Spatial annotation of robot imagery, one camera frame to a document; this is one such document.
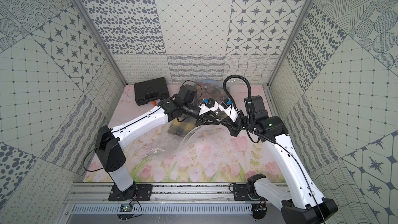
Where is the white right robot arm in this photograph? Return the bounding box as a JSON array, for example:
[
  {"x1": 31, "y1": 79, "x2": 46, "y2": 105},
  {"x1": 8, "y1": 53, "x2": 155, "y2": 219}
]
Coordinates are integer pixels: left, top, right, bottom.
[{"x1": 229, "y1": 116, "x2": 338, "y2": 224}]

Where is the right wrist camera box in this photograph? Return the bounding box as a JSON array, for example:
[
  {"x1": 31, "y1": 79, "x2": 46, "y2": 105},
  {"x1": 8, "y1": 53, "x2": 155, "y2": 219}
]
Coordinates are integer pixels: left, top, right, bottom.
[{"x1": 219, "y1": 94, "x2": 268, "y2": 122}]

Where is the red plaid shirt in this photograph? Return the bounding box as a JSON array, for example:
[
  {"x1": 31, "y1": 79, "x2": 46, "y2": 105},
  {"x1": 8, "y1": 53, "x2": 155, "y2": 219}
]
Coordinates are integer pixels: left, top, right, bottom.
[{"x1": 194, "y1": 82, "x2": 227, "y2": 102}]

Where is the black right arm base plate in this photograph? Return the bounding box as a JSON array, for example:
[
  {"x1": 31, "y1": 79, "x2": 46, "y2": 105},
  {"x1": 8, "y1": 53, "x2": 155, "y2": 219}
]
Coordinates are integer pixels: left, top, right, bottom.
[{"x1": 228, "y1": 183, "x2": 259, "y2": 201}]

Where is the yellow plaid shirt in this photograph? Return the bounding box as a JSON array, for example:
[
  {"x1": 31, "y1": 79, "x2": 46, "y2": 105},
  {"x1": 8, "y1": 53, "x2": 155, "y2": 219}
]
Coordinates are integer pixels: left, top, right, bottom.
[{"x1": 167, "y1": 118, "x2": 197, "y2": 138}]

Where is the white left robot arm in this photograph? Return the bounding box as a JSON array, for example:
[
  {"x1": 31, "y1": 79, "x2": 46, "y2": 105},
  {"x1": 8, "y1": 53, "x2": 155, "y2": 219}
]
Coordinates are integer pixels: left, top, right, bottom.
[{"x1": 94, "y1": 99, "x2": 241, "y2": 193}]

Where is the black plastic tool case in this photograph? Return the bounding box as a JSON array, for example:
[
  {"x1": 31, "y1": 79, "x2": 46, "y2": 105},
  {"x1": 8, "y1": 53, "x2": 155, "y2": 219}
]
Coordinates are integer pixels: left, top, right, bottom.
[{"x1": 134, "y1": 77, "x2": 170, "y2": 106}]

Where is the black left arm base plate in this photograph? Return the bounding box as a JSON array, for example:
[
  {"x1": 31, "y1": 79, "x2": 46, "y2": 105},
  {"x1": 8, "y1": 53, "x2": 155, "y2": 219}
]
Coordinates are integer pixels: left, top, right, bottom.
[{"x1": 108, "y1": 183, "x2": 153, "y2": 201}]

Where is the aluminium mounting rail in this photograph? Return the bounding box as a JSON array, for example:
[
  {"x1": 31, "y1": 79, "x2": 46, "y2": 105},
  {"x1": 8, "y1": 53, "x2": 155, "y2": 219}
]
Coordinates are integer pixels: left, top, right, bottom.
[{"x1": 63, "y1": 181, "x2": 321, "y2": 205}]

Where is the clear plastic vacuum bag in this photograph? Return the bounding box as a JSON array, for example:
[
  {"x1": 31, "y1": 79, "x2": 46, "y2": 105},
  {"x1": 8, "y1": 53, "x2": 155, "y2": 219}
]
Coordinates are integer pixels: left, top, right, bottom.
[{"x1": 148, "y1": 80, "x2": 227, "y2": 159}]

